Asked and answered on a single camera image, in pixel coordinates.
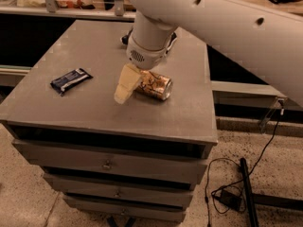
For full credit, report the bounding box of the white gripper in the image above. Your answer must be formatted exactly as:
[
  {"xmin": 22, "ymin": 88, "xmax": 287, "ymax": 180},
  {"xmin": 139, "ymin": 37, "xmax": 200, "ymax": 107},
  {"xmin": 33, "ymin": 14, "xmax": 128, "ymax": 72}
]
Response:
[{"xmin": 114, "ymin": 35, "xmax": 168, "ymax": 104}]

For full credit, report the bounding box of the orange soda can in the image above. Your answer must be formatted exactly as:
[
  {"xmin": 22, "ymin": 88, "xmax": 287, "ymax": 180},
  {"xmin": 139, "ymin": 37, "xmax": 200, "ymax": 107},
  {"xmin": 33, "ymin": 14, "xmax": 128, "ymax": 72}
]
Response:
[{"xmin": 135, "ymin": 71, "xmax": 173, "ymax": 101}]

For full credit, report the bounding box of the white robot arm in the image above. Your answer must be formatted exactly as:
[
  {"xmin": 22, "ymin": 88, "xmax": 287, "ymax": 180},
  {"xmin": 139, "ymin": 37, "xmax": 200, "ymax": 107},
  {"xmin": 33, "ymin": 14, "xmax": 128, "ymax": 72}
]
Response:
[{"xmin": 127, "ymin": 0, "xmax": 303, "ymax": 106}]

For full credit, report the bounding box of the dark blue chip bag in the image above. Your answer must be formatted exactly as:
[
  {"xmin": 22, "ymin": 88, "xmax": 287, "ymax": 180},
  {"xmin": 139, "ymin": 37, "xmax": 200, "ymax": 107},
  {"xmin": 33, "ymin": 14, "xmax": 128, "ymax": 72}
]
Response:
[{"xmin": 120, "ymin": 29, "xmax": 177, "ymax": 53}]

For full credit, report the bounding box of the small dark blue snack packet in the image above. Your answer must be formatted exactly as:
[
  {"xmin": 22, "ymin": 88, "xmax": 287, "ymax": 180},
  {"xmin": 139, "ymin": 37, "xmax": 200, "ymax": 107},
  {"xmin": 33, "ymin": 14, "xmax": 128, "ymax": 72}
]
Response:
[{"xmin": 50, "ymin": 68, "xmax": 92, "ymax": 96}]

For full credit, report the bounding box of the grey drawer cabinet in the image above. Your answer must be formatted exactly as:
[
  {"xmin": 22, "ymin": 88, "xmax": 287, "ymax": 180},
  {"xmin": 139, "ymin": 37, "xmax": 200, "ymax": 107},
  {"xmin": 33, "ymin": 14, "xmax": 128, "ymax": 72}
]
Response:
[{"xmin": 1, "ymin": 20, "xmax": 218, "ymax": 212}]

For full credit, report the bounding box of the top grey drawer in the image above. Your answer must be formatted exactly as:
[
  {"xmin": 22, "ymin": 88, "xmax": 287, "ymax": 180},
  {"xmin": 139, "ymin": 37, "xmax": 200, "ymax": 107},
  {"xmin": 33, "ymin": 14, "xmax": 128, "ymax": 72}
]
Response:
[{"xmin": 12, "ymin": 139, "xmax": 206, "ymax": 184}]

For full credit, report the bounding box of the grey drawer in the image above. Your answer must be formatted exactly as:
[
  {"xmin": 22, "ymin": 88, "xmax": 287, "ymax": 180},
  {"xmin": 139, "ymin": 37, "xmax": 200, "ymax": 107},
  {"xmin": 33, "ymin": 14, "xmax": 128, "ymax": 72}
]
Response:
[
  {"xmin": 12, "ymin": 139, "xmax": 206, "ymax": 184},
  {"xmin": 63, "ymin": 195, "xmax": 186, "ymax": 222},
  {"xmin": 44, "ymin": 173, "xmax": 193, "ymax": 209}
]

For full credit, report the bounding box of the middle grey drawer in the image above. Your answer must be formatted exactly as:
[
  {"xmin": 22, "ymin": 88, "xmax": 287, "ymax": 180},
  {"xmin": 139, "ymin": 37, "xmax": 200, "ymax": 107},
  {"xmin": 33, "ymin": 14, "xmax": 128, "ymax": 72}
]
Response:
[{"xmin": 44, "ymin": 173, "xmax": 193, "ymax": 209}]

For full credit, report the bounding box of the bottom grey drawer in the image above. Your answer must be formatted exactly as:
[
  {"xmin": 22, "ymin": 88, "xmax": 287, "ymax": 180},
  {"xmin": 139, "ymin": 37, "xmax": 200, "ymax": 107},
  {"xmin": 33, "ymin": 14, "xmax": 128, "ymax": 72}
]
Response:
[{"xmin": 63, "ymin": 195, "xmax": 186, "ymax": 222}]

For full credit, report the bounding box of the black power adapter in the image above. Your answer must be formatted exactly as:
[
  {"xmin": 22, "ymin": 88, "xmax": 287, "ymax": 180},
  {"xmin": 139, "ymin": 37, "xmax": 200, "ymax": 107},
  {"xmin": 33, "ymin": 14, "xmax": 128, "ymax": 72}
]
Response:
[{"xmin": 220, "ymin": 190, "xmax": 241, "ymax": 211}]

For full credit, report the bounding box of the black floor bar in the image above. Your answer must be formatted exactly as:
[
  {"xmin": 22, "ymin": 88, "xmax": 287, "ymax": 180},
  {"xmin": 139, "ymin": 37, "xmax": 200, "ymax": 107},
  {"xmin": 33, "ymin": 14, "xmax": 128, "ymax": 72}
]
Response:
[{"xmin": 240, "ymin": 158, "xmax": 258, "ymax": 227}]

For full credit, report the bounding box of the metal railing frame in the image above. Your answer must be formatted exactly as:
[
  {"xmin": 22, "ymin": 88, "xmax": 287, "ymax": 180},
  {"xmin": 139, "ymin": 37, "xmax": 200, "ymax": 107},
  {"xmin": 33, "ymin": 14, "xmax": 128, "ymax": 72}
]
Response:
[{"xmin": 0, "ymin": 0, "xmax": 303, "ymax": 21}]

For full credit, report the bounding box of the black power cable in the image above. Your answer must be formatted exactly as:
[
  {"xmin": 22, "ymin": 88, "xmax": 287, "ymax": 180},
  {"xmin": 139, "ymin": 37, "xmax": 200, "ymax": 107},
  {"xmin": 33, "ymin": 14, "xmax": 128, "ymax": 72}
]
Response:
[{"xmin": 204, "ymin": 106, "xmax": 285, "ymax": 227}]

